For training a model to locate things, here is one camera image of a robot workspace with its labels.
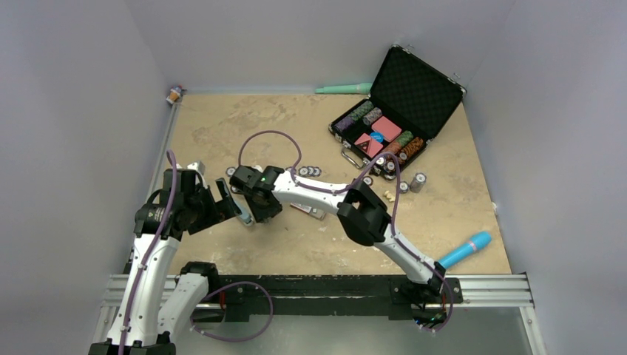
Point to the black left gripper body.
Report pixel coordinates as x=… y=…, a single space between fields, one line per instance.
x=204 y=210

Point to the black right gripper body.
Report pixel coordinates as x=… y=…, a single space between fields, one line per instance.
x=260 y=211

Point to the light blue stapler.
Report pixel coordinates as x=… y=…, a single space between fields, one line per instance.
x=245 y=215

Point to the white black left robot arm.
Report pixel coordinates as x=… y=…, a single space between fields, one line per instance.
x=147 y=322

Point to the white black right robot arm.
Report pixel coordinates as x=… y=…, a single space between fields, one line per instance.
x=362 y=214

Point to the poker chip row right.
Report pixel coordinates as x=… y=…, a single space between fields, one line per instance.
x=303 y=171

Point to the cream chess piece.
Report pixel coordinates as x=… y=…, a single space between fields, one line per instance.
x=391 y=197

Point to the blue dealer button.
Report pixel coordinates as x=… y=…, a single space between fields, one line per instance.
x=377 y=136

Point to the pink card deck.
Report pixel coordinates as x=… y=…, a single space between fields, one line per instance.
x=387 y=128

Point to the mint green tube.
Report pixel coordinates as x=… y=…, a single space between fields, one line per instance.
x=349 y=89

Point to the poker chip far right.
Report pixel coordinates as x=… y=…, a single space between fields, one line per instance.
x=415 y=185

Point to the black poker chip case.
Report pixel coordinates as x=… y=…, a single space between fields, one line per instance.
x=413 y=95

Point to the blue pen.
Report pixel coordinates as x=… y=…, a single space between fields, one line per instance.
x=474 y=244

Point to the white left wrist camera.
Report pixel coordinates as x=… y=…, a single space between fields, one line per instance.
x=199 y=168

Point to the aluminium frame rail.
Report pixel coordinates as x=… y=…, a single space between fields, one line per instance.
x=290 y=131

